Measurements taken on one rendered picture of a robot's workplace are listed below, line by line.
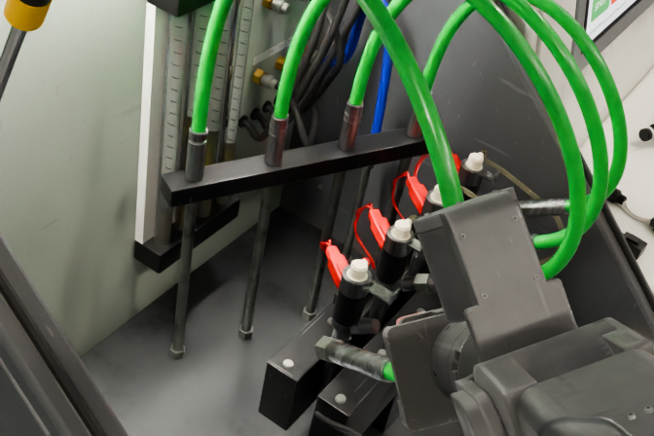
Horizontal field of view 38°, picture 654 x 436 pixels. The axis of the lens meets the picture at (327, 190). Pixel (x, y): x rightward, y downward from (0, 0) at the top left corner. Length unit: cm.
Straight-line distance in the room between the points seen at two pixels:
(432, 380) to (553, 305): 14
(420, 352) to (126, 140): 49
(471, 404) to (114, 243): 68
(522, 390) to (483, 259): 9
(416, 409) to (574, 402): 22
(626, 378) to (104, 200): 71
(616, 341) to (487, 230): 9
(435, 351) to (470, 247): 13
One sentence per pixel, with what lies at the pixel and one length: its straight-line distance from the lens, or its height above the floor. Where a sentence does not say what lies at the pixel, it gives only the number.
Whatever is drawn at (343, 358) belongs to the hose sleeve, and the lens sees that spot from 76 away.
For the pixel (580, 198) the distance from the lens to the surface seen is 81.
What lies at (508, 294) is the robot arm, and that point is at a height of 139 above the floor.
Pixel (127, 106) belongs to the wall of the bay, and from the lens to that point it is 96.
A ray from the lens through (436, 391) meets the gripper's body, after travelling 59.
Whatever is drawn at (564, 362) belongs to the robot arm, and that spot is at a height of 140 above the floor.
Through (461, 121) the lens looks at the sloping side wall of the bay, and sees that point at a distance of 112.
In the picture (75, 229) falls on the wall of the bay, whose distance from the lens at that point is 99.
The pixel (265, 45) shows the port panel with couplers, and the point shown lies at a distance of 111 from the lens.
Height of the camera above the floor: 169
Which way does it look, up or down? 38 degrees down
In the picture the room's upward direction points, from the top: 12 degrees clockwise
